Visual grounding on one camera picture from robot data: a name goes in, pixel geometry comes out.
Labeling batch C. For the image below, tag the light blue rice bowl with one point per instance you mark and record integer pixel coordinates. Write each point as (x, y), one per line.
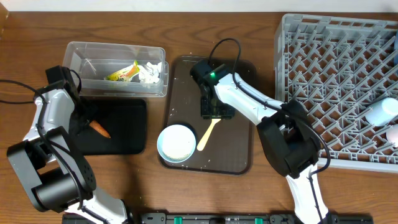
(176, 143)

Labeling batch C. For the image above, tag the clear plastic bin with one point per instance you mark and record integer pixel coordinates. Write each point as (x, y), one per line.
(93, 61)

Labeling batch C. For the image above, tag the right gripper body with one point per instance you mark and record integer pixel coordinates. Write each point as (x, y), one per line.
(218, 109)

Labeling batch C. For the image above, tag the yellow green snack wrapper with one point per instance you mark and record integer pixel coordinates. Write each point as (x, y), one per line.
(125, 74)

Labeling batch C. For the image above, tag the black tray bin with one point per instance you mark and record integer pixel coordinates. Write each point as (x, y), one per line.
(125, 120)

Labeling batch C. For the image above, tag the white tissue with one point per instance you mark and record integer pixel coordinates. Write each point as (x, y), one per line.
(149, 73)

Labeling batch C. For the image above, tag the light blue cup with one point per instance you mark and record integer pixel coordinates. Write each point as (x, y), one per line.
(382, 112)

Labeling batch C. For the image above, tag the brown serving tray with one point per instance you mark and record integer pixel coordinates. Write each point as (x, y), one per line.
(229, 148)

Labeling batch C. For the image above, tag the pink cup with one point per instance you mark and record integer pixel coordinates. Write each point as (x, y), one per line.
(392, 135)

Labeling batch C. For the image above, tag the yellow plastic spoon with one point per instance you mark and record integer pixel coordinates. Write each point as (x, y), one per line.
(203, 141)

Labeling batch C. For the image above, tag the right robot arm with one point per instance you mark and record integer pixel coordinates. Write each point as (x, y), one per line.
(290, 144)

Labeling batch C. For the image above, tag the grey dishwasher rack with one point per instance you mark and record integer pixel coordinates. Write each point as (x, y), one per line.
(335, 67)

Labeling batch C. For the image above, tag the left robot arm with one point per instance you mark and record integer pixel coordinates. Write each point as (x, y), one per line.
(52, 170)

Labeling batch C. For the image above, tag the orange carrot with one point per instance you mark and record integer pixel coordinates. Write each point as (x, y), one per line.
(98, 128)

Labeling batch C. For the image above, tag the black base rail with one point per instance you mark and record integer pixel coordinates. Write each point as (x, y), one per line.
(161, 218)

